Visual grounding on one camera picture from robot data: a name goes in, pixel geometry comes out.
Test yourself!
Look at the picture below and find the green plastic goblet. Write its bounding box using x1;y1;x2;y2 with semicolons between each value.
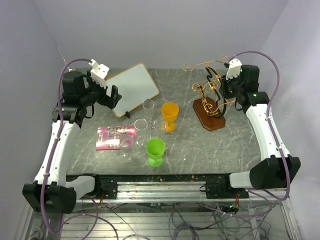
145;138;166;168

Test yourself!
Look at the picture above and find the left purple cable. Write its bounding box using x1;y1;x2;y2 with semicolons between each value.
39;58;118;240

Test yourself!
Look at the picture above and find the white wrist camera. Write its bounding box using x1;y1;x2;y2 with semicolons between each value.
223;57;242;81
89;59;110;89

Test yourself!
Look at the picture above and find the pink booklet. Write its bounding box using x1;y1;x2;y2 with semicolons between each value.
95;125;135;151

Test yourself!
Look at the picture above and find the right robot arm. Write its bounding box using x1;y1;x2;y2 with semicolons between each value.
219;59;301;198

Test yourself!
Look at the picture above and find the yellow framed whiteboard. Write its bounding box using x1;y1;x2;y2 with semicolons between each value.
106;62;160;118

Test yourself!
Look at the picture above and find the clear middle wine glass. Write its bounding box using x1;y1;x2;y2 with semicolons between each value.
134;118;148;147

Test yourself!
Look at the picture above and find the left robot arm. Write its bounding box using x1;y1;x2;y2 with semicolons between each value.
22;70;122;214

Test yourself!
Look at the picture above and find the orange plastic goblet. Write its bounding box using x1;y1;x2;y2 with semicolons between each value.
161;102;179;133

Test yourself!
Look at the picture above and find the clear small wine glass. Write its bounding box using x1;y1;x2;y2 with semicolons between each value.
153;119;167;140

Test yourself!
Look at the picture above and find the clear front wine glass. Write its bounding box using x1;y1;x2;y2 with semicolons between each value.
119;134;137;162

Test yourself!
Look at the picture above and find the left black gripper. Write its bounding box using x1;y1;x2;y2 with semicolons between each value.
80;70;122;109

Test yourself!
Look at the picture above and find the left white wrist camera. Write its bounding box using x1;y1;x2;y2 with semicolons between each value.
89;59;110;89

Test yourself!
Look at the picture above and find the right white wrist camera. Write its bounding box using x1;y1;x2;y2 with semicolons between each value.
223;57;242;81

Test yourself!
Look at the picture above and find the gold wine glass rack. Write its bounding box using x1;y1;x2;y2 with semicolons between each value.
182;55;236;132

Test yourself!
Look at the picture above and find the aluminium mounting rail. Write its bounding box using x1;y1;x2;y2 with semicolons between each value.
69;173;291;202

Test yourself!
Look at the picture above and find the clear tall wine glass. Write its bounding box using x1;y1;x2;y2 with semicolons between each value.
142;98;155;130

